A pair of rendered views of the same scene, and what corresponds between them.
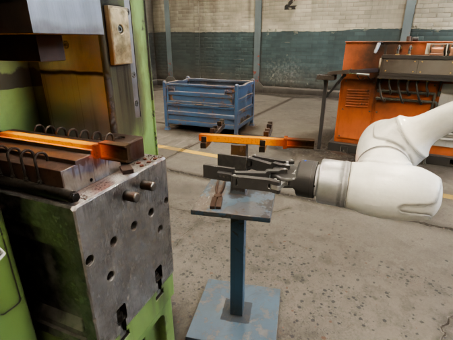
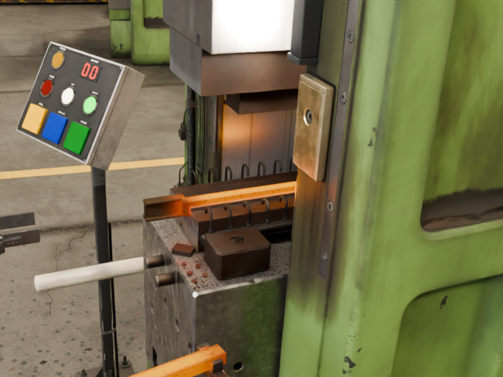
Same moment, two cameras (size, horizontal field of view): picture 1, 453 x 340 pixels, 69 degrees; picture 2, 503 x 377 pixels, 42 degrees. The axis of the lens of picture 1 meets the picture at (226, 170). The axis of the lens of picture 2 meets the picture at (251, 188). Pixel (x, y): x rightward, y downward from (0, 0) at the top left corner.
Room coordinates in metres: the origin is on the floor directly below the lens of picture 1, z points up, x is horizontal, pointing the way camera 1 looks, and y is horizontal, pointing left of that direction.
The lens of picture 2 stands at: (1.79, -0.53, 1.67)
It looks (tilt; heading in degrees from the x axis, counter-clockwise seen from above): 26 degrees down; 132
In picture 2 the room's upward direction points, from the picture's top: 3 degrees clockwise
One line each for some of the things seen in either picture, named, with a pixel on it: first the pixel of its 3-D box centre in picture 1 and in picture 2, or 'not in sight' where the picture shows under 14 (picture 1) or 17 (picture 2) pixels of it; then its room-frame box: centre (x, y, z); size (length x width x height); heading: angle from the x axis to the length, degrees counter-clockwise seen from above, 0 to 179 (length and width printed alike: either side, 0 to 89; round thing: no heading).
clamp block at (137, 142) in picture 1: (121, 148); (237, 253); (0.98, 0.33, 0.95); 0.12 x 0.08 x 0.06; 68
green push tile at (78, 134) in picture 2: not in sight; (78, 138); (0.35, 0.35, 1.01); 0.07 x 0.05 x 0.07; 3
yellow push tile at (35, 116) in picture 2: not in sight; (35, 119); (0.15, 0.34, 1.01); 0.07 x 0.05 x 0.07; 3
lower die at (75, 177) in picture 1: (34, 156); (266, 202); (0.87, 0.53, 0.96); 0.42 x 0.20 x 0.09; 68
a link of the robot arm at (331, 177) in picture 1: (331, 182); not in sight; (0.59, -0.21, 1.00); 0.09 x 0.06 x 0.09; 158
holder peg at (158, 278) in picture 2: (148, 185); (164, 279); (0.86, 0.22, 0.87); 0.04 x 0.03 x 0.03; 68
